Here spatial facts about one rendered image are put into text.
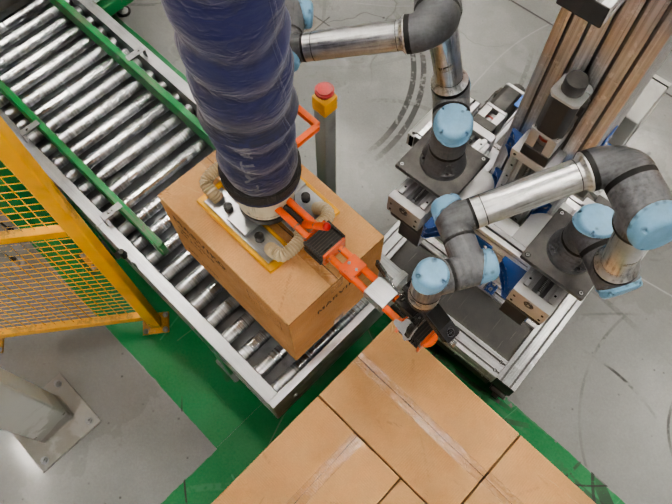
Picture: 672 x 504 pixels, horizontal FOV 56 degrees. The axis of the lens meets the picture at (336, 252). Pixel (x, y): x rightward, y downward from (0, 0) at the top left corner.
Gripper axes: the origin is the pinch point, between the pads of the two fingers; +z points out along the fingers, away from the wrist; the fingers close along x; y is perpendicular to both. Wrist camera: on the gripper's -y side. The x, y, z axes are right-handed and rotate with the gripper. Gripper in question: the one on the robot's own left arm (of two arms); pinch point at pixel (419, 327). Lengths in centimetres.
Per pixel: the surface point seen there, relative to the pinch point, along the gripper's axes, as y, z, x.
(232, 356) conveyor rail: 48, 62, 36
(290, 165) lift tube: 50, -20, -2
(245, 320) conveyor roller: 56, 67, 23
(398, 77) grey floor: 120, 122, -137
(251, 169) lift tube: 53, -27, 8
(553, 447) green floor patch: -61, 122, -39
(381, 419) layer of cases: -5, 67, 13
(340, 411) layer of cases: 7, 67, 22
